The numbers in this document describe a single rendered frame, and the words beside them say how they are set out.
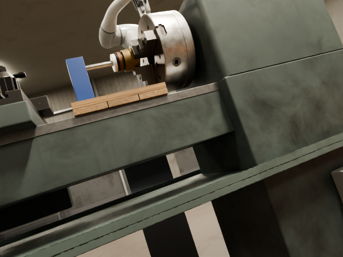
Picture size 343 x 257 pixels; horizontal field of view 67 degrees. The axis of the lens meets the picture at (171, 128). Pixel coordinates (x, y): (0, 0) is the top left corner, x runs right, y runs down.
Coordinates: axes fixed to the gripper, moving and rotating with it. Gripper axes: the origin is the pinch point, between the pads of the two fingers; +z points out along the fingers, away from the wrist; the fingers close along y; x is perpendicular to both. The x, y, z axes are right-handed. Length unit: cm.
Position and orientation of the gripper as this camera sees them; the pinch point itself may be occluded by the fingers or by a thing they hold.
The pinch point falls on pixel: (143, 14)
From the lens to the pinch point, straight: 133.6
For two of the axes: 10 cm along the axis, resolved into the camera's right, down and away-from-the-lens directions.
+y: 2.6, -2.5, -9.3
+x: 9.1, -2.6, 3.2
